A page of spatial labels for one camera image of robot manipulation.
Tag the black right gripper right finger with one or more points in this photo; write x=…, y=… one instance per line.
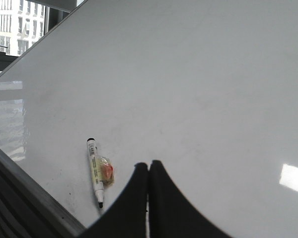
x=171, y=215

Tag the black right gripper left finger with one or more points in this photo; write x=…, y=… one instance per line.
x=126, y=218

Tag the white black whiteboard marker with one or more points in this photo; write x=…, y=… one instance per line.
x=102, y=173

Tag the white whiteboard with metal frame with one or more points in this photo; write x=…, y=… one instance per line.
x=208, y=87

